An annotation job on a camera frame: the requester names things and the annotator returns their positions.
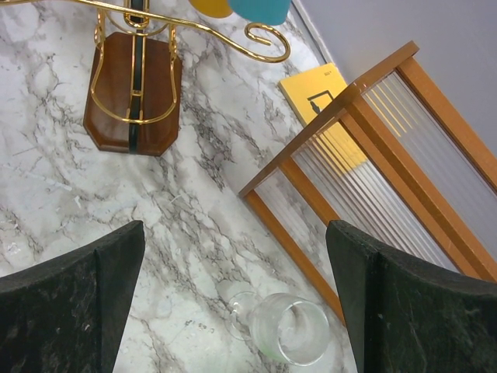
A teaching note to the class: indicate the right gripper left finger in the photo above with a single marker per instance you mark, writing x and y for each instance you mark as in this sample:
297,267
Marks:
68,314

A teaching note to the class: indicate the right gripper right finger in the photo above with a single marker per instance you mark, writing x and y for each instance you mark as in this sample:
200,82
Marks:
404,314

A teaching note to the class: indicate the gold wire wine glass rack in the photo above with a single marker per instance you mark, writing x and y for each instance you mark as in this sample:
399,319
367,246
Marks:
135,83

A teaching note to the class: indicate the blue plastic wine glass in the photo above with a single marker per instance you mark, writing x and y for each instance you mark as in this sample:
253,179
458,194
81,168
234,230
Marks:
269,12

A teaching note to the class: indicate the orange plastic wine glass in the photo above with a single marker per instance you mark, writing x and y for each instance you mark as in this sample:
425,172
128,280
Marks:
218,9

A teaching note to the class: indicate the clear glass near rack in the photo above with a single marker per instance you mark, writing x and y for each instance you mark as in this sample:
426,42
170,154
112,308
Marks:
284,327

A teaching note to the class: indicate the wooden dish rack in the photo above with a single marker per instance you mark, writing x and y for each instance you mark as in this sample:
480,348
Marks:
392,156

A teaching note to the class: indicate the yellow card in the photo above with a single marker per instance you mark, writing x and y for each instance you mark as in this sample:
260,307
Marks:
308,93

